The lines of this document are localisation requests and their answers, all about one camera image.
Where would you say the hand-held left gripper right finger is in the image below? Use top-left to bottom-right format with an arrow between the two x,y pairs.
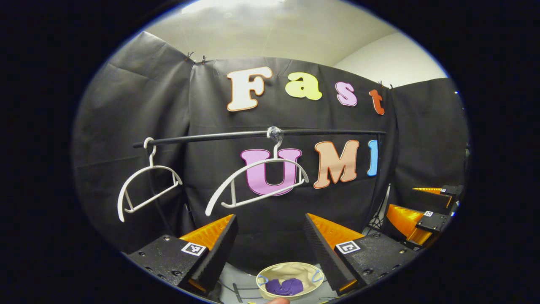
304,212 -> 419,296

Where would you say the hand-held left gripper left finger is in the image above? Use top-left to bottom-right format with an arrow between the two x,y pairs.
127,214 -> 239,296

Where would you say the beige laundry hamper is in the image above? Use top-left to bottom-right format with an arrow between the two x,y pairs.
256,262 -> 325,301

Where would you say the purple knitted garment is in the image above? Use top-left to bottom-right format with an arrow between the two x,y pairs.
265,277 -> 305,296

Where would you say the white plastic hanger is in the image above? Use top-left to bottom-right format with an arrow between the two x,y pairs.
205,126 -> 310,217
117,137 -> 184,223

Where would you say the black clothes rack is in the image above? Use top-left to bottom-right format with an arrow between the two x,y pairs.
132,128 -> 387,190

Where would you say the black backdrop cloth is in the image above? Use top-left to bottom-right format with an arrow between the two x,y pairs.
72,30 -> 470,271

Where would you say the ceiling light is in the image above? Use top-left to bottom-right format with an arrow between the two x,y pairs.
181,0 -> 288,14

